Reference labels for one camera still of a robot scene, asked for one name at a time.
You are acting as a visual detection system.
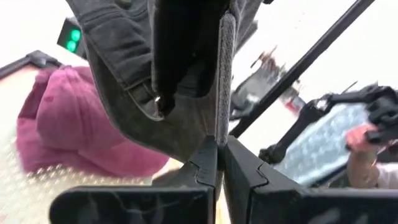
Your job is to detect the maroon baseball cap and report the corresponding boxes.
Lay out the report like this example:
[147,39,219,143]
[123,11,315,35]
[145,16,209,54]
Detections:
[15,65,171,179]

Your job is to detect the dark grey baseball cap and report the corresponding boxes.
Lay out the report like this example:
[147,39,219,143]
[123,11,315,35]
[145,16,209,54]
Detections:
[65,0,265,162]

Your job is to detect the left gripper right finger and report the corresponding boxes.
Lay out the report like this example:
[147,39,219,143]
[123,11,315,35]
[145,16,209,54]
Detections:
[223,135,398,224]

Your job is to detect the pale blue patterned panel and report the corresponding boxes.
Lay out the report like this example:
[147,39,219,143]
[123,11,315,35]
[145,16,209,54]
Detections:
[273,102,373,187]

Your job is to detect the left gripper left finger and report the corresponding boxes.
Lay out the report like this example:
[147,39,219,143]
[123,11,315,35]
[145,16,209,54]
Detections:
[49,135,223,224]

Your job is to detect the green perforated metal shelf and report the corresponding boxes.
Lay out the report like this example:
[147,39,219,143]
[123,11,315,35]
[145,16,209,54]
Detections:
[0,118,184,224]

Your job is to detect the person's hand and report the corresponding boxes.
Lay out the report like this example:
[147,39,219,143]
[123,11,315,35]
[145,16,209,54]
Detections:
[345,123,380,154]

